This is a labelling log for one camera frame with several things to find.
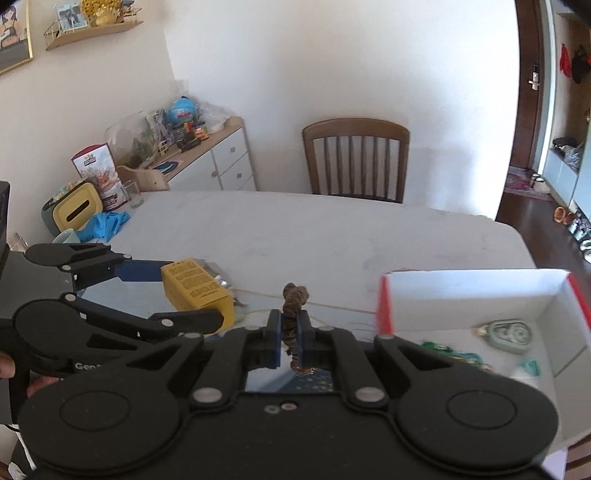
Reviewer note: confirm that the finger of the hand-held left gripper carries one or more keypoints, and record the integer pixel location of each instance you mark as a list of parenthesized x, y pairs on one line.
[(184, 321), (141, 270)]

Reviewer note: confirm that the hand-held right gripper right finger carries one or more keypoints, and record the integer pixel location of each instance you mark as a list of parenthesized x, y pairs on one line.
[(303, 340)]

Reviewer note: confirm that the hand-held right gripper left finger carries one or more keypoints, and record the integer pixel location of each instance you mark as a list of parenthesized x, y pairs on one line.
[(273, 340)]

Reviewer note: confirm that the brown hair scrunchie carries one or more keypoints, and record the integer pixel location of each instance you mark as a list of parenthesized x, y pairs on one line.
[(295, 296)]

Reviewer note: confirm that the green white printed cloth pouch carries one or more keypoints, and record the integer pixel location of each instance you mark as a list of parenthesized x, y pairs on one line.
[(450, 348)]

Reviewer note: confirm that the white cardboard box red rim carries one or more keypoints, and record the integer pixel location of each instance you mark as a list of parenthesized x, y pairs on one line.
[(461, 300)]

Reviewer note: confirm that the small teal packet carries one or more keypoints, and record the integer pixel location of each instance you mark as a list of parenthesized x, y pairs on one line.
[(527, 371)]

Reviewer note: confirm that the person's left hand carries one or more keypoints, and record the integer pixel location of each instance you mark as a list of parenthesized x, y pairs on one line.
[(42, 385)]

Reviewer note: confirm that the blue rubber gloves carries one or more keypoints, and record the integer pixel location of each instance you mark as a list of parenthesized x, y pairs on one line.
[(104, 226)]

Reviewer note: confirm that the pale green cup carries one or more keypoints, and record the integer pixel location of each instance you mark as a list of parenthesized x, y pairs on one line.
[(67, 237)]

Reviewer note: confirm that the clear drinking glass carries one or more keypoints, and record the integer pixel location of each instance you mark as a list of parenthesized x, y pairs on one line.
[(133, 196)]

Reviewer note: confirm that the yellow tissue box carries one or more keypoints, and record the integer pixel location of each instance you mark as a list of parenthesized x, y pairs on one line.
[(76, 207)]

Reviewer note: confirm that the light wooden box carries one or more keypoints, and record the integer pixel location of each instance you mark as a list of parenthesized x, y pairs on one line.
[(143, 180)]

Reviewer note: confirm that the red white carton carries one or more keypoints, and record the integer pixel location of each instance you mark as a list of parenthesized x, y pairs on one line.
[(99, 170)]

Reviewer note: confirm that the clear glass dome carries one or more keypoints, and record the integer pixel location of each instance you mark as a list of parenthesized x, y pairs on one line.
[(131, 138)]

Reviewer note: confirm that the white drawer sideboard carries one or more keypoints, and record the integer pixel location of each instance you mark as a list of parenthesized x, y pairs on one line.
[(231, 159)]

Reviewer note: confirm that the blue globe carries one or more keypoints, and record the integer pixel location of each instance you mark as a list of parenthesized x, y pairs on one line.
[(183, 110)]

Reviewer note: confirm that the clear plastic bag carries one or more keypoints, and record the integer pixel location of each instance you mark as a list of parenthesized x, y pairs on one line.
[(214, 116)]

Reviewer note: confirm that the grey green oval tin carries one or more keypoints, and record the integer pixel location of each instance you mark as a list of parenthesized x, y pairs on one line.
[(508, 335)]

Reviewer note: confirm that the yellow flowers in vase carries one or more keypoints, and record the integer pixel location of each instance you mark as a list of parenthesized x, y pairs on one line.
[(101, 11)]

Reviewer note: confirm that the small standing photo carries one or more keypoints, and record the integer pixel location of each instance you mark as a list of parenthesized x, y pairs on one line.
[(70, 16)]

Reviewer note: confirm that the patterned pink rug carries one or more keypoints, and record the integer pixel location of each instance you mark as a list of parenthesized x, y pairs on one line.
[(521, 184)]

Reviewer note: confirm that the pair of beige slippers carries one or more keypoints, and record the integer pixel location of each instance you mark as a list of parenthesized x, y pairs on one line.
[(539, 182)]

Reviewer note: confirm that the pair of orange slippers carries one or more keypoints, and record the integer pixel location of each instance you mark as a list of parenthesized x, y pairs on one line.
[(564, 215)]

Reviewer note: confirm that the row of shoes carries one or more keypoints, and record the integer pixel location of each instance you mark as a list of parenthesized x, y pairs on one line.
[(582, 237)]

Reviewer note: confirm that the grey blue tall cabinet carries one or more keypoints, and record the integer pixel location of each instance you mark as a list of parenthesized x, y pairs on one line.
[(561, 180)]

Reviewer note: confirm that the dark brown door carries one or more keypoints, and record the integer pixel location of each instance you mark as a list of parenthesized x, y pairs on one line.
[(526, 120)]

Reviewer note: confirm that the black bag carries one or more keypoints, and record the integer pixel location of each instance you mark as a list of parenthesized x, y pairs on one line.
[(564, 146)]

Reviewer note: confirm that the grey plastic bag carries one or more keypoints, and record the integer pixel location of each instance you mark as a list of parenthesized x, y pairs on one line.
[(575, 157)]

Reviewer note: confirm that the red hanging ornament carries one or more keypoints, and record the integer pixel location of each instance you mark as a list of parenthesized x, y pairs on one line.
[(565, 60)]

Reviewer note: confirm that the black hanging hat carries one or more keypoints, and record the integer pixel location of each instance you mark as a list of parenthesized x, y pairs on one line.
[(581, 62)]

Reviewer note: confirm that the wooden wall shelf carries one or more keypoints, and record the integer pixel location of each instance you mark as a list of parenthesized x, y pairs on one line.
[(92, 34)]

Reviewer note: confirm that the gold framed wall poster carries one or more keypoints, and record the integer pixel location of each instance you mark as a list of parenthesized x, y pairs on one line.
[(11, 32)]

